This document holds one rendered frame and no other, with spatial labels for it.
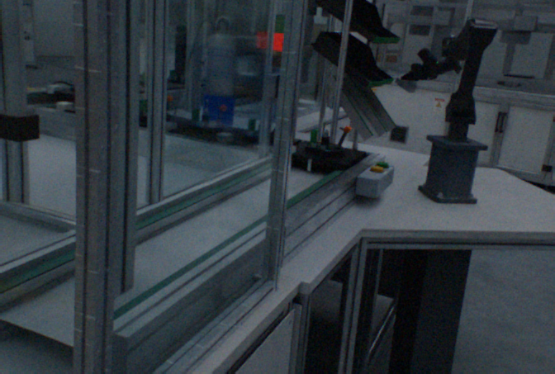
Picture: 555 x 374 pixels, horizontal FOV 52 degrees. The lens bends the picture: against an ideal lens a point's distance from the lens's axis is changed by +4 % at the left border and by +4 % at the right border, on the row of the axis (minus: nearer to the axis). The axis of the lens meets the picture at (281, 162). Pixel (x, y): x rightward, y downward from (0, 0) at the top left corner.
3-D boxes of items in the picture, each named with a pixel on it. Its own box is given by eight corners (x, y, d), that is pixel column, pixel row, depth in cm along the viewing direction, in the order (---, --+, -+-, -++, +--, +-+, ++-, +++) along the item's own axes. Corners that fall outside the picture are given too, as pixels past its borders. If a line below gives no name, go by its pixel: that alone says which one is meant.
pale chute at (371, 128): (379, 137, 218) (387, 130, 215) (364, 141, 207) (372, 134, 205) (341, 80, 223) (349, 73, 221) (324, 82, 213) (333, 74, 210)
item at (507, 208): (632, 241, 175) (634, 232, 174) (350, 238, 155) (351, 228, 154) (495, 174, 241) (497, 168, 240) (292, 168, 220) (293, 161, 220)
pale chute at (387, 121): (388, 131, 231) (396, 125, 229) (375, 135, 221) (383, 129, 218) (353, 78, 237) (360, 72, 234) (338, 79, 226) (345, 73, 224)
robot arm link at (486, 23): (499, 22, 171) (493, 17, 176) (474, 21, 171) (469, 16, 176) (471, 120, 185) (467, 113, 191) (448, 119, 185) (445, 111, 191)
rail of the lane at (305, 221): (381, 180, 204) (386, 152, 201) (282, 267, 125) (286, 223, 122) (367, 177, 206) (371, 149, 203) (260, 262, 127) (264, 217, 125)
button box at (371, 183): (392, 183, 187) (395, 166, 186) (376, 199, 168) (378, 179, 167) (372, 179, 190) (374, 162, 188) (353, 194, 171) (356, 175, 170)
